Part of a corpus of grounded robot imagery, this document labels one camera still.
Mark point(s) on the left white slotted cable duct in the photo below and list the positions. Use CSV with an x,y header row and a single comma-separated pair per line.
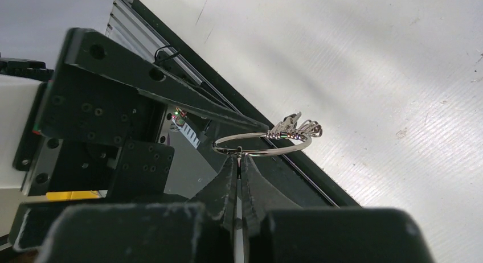
x,y
187,132

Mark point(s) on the silver keyring with clips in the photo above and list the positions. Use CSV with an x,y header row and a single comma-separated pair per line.
x,y
287,129

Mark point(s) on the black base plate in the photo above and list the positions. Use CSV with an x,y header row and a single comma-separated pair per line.
x,y
295,175

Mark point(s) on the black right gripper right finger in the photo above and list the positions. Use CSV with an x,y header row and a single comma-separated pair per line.
x,y
258,196

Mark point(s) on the aluminium frame rail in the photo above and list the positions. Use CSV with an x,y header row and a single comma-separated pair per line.
x,y
127,28

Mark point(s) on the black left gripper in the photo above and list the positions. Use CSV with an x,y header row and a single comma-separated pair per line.
x,y
83,141

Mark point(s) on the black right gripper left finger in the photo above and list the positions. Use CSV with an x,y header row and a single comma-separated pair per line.
x,y
219,196

